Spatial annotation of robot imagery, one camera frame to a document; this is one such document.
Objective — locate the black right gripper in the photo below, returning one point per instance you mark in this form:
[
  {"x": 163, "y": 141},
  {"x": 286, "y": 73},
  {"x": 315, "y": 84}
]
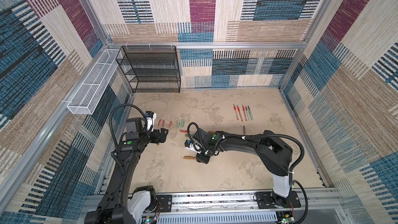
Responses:
[{"x": 202, "y": 159}]

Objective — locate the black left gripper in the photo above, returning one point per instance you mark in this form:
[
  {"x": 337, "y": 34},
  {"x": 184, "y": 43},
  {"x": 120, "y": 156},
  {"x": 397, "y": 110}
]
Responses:
[{"x": 155, "y": 139}]

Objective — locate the light green marker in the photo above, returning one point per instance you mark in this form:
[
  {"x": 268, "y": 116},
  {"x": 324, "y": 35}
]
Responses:
[{"x": 250, "y": 113}]

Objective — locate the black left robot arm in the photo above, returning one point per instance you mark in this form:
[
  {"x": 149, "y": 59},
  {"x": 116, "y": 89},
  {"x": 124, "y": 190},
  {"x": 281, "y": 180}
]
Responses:
[{"x": 115, "y": 206}]

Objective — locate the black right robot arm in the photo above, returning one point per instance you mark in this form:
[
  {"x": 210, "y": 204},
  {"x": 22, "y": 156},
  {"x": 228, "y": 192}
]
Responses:
[{"x": 275, "y": 154}]

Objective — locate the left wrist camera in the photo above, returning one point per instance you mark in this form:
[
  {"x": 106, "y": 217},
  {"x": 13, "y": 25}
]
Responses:
[{"x": 150, "y": 117}]

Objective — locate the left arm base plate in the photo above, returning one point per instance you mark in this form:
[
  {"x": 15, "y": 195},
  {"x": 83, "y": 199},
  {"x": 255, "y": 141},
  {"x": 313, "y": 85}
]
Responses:
[{"x": 158, "y": 203}]

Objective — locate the black wire mesh shelf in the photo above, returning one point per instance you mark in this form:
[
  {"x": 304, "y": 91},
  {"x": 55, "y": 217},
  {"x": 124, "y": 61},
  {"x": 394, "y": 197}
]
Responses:
[{"x": 150, "y": 68}]

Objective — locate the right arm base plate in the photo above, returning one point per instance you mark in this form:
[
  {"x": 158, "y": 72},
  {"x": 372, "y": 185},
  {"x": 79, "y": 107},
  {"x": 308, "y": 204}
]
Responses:
[{"x": 269, "y": 200}]

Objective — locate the white wire mesh basket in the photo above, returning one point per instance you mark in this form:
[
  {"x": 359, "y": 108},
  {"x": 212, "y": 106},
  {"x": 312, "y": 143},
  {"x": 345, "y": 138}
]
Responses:
[{"x": 89, "y": 93}]

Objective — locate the aluminium front rail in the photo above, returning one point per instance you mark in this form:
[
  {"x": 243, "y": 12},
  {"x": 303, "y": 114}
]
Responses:
[{"x": 326, "y": 206}]

